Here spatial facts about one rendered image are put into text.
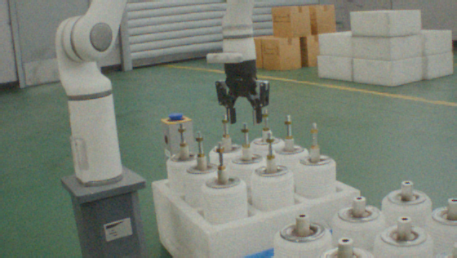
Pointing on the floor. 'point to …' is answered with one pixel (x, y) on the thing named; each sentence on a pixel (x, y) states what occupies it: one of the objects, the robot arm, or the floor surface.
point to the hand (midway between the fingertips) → (244, 118)
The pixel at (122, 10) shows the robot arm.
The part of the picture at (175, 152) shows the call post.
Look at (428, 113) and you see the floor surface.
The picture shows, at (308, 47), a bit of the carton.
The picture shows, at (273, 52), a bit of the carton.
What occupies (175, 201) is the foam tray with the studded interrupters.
